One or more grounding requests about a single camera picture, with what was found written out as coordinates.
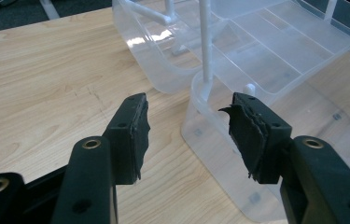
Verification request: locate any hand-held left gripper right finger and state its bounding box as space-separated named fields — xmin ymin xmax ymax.
xmin=218 ymin=91 xmax=350 ymax=224

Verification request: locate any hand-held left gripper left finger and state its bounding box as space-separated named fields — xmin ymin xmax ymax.
xmin=50 ymin=92 xmax=151 ymax=224

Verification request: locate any clear plastic storage box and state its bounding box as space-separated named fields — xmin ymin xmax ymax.
xmin=111 ymin=0 xmax=350 ymax=224

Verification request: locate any grey metal desk frame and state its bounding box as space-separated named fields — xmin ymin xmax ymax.
xmin=38 ymin=0 xmax=61 ymax=21

